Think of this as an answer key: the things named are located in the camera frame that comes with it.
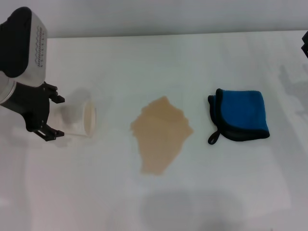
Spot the blue rag with black trim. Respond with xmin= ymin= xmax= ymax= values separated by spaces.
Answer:
xmin=207 ymin=88 xmax=270 ymax=145

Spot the white paper cup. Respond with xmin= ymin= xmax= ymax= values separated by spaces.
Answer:
xmin=49 ymin=100 xmax=98 ymax=139

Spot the brown water stain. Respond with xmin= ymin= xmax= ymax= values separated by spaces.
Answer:
xmin=130 ymin=96 xmax=194 ymax=176

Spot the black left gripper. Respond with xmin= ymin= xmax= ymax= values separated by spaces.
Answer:
xmin=1 ymin=81 xmax=66 ymax=141

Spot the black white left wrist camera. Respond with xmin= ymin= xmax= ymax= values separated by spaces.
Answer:
xmin=0 ymin=6 xmax=48 ymax=88

